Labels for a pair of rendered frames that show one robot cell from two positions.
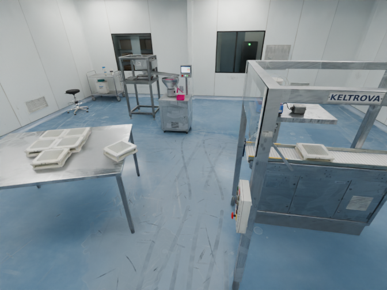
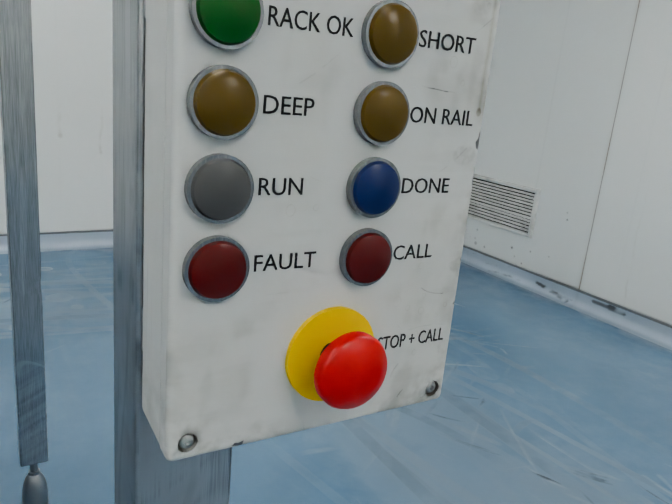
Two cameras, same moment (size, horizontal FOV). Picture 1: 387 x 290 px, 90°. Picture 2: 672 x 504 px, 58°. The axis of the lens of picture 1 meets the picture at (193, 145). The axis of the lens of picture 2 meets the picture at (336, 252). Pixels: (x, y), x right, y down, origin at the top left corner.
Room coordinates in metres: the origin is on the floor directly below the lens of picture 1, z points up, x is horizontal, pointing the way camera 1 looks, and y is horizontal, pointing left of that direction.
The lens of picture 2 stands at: (0.99, -0.03, 1.11)
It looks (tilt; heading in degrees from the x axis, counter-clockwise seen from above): 15 degrees down; 229
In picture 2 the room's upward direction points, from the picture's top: 5 degrees clockwise
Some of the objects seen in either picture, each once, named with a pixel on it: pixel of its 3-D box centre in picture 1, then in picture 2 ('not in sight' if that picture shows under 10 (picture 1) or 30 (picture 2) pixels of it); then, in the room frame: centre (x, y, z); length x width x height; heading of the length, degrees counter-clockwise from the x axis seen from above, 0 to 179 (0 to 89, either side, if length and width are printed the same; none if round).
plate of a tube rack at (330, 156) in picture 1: (314, 151); not in sight; (1.51, -1.12, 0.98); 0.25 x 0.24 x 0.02; 171
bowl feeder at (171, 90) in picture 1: (174, 87); not in sight; (4.21, 0.41, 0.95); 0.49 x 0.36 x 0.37; 81
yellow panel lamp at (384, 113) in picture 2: not in sight; (384, 113); (0.78, -0.25, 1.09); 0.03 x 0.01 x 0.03; 171
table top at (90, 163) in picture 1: (56, 151); not in sight; (1.77, 1.48, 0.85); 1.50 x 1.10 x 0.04; 100
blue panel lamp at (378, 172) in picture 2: not in sight; (376, 188); (0.78, -0.25, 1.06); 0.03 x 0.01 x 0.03; 171
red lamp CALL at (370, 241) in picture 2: not in sight; (368, 258); (0.78, -0.25, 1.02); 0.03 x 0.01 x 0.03; 171
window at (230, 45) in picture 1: (238, 53); not in sight; (6.47, -1.41, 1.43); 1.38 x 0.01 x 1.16; 81
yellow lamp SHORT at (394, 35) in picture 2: not in sight; (393, 34); (0.78, -0.25, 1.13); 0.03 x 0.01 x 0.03; 171
